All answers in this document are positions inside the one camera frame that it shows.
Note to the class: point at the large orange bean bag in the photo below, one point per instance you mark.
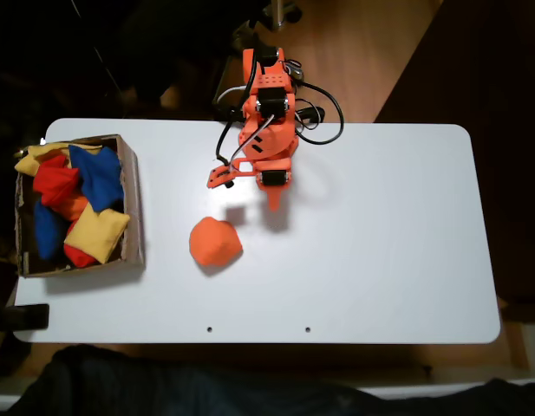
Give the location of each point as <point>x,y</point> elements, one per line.
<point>215,242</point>

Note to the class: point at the cardboard box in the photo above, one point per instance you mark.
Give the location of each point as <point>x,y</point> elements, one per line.
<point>135,208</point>

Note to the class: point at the large blue bean bag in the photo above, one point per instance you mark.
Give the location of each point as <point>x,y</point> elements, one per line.
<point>98,177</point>

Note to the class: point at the square yellow bean bag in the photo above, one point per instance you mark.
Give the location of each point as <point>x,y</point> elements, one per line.
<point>98,234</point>

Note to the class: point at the small orange bean bag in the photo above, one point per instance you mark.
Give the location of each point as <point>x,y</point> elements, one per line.
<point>72,208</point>

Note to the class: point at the small red bean bag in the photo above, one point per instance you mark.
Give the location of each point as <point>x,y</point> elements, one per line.
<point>78,256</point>

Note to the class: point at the large red bean bag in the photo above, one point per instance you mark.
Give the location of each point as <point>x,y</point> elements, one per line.
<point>54,182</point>

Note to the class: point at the narrow blue bean bag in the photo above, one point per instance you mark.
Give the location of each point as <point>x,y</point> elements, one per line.
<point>48,234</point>

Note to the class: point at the crumpled yellow bean bag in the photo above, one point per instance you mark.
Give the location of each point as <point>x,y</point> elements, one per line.
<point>28,162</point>

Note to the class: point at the office chair base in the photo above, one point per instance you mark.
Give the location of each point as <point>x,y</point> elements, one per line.
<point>282,8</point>

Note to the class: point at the person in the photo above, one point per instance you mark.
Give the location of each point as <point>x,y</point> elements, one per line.
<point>163,390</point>

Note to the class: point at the black table clamp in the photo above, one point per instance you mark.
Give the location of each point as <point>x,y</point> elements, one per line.
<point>30,316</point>

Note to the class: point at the orange camera mount with camera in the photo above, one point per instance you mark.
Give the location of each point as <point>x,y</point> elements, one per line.
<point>219,175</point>

